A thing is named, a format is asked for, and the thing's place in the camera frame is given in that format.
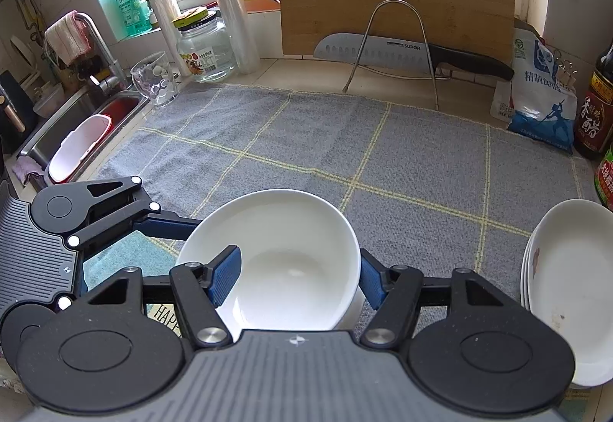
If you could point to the grey teal checked cloth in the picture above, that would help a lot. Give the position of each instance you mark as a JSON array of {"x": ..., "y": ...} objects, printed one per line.
[{"x": 335, "y": 139}]

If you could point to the green-lidded sauce jar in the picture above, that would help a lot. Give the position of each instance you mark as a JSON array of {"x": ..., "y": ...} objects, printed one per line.
[{"x": 606, "y": 177}]

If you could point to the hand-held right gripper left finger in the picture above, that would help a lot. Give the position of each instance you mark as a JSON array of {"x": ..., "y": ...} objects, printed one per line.
[{"x": 225, "y": 280}]

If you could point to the glass jar black-yellow lid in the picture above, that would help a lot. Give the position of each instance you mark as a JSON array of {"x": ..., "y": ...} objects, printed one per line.
[{"x": 206, "y": 53}]

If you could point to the white plate reddish stain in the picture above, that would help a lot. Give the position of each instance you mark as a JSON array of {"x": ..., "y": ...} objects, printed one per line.
[{"x": 574, "y": 268}]

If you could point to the white blue salt bag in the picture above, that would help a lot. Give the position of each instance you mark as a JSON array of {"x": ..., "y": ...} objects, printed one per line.
[{"x": 541, "y": 106}]

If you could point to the steel faucet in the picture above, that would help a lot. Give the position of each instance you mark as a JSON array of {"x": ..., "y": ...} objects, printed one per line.
[{"x": 103, "y": 55}]

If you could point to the clear glass mug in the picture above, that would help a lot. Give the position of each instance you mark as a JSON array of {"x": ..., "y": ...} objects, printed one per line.
[{"x": 153, "y": 82}]

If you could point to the steel sink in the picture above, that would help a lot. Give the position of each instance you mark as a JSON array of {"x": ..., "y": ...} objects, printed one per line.
[{"x": 79, "y": 108}]

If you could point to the pink striped dishcloth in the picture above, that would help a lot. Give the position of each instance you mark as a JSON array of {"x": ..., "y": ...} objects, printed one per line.
[{"x": 67, "y": 38}]

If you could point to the large plastic wrap roll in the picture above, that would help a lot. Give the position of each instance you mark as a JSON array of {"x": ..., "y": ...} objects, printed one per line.
[{"x": 230, "y": 19}]

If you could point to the binder clips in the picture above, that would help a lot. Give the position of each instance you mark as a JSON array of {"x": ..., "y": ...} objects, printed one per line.
[{"x": 565, "y": 67}]

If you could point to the red basin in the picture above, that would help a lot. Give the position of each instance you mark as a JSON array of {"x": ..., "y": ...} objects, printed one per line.
[{"x": 122, "y": 108}]

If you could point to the yellow printed card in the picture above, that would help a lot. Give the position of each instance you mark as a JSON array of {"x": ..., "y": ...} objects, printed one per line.
[{"x": 162, "y": 314}]

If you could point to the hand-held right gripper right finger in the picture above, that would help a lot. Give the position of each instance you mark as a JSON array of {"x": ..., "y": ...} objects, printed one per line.
[{"x": 371, "y": 283}]

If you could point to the dark vinegar bottle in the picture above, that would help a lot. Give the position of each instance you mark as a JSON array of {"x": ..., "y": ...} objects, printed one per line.
[{"x": 596, "y": 115}]

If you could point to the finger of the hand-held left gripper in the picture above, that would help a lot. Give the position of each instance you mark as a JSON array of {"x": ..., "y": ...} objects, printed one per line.
[
  {"x": 64, "y": 303},
  {"x": 167, "y": 226}
]

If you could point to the white basin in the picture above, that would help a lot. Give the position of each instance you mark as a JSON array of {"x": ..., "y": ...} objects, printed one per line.
[{"x": 76, "y": 144}]

